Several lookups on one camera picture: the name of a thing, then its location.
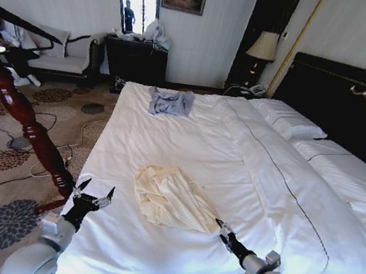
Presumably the cream garment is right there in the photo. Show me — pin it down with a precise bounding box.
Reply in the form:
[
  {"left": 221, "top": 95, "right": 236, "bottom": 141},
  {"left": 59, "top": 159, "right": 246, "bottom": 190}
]
[{"left": 126, "top": 159, "right": 229, "bottom": 238}]

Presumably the white floor cable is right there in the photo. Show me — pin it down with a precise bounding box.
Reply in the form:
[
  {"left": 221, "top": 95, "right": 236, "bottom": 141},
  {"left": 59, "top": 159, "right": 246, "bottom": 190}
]
[{"left": 28, "top": 137, "right": 78, "bottom": 184}]

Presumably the red wooden clothes stand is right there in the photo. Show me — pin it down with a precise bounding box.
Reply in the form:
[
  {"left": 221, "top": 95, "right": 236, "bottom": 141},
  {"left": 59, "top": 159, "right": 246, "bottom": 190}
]
[{"left": 0, "top": 0, "right": 106, "bottom": 221}]

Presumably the dark nightstand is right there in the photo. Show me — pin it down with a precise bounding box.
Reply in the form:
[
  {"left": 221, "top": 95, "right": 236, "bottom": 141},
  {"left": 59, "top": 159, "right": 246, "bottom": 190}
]
[{"left": 221, "top": 79, "right": 270, "bottom": 105}]

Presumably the white duvet with dark piping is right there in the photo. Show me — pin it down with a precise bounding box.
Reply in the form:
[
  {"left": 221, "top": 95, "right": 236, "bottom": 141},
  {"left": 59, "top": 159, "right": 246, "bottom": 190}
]
[{"left": 48, "top": 68, "right": 366, "bottom": 274}]

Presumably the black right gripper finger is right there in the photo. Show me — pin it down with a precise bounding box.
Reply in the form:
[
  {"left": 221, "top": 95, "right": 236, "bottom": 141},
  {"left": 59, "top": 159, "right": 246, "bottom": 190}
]
[
  {"left": 211, "top": 217, "right": 240, "bottom": 242},
  {"left": 214, "top": 226, "right": 242, "bottom": 254}
]

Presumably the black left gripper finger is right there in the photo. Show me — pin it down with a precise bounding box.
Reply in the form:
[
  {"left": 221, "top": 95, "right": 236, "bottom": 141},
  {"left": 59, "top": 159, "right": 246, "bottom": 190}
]
[
  {"left": 92, "top": 184, "right": 117, "bottom": 211},
  {"left": 72, "top": 176, "right": 93, "bottom": 199}
]

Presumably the black floor cable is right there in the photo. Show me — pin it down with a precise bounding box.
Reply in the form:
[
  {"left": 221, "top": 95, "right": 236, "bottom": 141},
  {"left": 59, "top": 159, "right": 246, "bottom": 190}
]
[{"left": 0, "top": 104, "right": 59, "bottom": 157}]

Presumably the dark headboard with gold ornament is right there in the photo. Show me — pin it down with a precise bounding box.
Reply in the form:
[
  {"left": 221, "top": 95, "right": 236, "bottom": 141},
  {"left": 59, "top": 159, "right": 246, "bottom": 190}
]
[{"left": 260, "top": 48, "right": 366, "bottom": 181}]

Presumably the dark wooden dresser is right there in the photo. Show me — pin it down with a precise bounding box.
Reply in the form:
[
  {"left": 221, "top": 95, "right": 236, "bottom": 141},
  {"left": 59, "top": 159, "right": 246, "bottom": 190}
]
[{"left": 97, "top": 31, "right": 173, "bottom": 89}]

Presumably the white desk telephone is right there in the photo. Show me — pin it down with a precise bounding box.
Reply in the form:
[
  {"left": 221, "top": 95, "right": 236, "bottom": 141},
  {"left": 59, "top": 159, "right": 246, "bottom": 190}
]
[{"left": 239, "top": 79, "right": 270, "bottom": 98}]

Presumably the black patterned floor bag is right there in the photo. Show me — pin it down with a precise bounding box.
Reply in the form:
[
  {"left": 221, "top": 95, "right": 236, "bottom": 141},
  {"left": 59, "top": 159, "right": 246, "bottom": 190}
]
[{"left": 110, "top": 73, "right": 128, "bottom": 95}]

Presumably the white pillow with dark piping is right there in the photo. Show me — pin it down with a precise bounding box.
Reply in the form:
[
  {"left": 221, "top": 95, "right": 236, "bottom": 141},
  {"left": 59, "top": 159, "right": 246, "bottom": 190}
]
[{"left": 276, "top": 132, "right": 366, "bottom": 245}]

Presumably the person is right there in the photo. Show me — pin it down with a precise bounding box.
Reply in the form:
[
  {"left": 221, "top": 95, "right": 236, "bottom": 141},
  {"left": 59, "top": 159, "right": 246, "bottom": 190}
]
[
  {"left": 0, "top": 17, "right": 52, "bottom": 92},
  {"left": 119, "top": 0, "right": 140, "bottom": 35}
]

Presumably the dark sofa with white cushions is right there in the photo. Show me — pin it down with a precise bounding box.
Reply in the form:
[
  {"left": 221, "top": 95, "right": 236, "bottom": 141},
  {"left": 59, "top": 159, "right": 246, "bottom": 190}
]
[{"left": 19, "top": 22, "right": 108, "bottom": 91}]

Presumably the table lamp with cream shade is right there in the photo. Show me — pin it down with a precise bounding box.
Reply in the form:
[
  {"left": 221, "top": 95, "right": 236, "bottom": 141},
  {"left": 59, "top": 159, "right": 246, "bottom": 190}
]
[{"left": 239, "top": 27, "right": 281, "bottom": 89}]

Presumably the blue crumpled garment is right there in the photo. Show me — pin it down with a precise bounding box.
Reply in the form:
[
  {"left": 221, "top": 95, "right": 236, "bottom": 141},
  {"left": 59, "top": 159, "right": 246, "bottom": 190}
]
[{"left": 144, "top": 84, "right": 196, "bottom": 122}]

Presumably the white square throw cushion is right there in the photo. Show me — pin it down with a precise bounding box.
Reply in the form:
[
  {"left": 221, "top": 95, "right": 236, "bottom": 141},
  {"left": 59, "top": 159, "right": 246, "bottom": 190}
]
[{"left": 33, "top": 24, "right": 72, "bottom": 60}]

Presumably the white plastic bag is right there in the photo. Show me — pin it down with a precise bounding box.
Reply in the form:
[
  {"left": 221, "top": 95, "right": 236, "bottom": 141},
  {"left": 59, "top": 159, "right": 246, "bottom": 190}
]
[{"left": 140, "top": 16, "right": 174, "bottom": 47}]

